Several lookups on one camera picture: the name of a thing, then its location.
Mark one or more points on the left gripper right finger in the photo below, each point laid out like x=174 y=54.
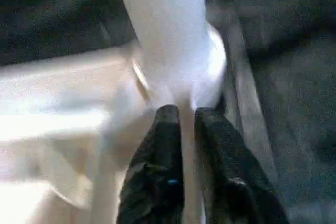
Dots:
x=231 y=182

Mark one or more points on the white plastic table top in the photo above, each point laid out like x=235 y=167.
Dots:
x=52 y=103

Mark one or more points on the white plastic table leg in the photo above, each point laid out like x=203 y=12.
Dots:
x=170 y=37

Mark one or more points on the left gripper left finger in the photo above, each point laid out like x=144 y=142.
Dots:
x=157 y=171

